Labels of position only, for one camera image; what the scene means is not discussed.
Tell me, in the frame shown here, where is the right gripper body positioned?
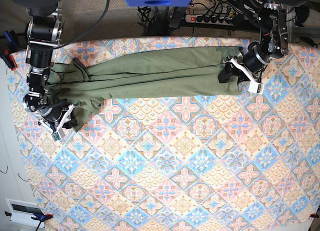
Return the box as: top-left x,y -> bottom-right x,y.
37,100 -> 80,134

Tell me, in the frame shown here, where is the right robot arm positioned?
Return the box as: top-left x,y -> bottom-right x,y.
11,0 -> 77,141

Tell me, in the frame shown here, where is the red black clamp upper left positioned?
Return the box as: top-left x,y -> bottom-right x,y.
0,49 -> 17,71

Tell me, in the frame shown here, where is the blue clamp lower left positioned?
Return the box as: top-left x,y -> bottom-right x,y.
4,211 -> 53,226

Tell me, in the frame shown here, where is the white wall outlet box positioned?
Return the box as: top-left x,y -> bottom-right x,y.
4,198 -> 43,228

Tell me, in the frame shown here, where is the olive green t-shirt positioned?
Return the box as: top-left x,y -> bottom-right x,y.
47,46 -> 240,131

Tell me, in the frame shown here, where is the patterned tablecloth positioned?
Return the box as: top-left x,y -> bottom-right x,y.
6,44 -> 320,231

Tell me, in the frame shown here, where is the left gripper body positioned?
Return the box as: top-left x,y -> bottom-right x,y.
223,42 -> 272,82

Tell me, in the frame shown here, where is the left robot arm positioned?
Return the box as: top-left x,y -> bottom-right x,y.
218,0 -> 311,84

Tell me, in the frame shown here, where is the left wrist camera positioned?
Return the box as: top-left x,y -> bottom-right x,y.
248,81 -> 265,95

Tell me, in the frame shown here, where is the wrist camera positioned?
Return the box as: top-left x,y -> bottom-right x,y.
51,129 -> 65,141
248,81 -> 265,95

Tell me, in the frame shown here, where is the red clamp lower right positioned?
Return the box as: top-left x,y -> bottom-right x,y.
309,213 -> 320,219

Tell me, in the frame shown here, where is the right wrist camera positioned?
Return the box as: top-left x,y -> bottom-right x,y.
51,129 -> 65,141

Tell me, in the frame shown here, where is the white power strip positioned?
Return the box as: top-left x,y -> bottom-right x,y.
184,14 -> 232,26

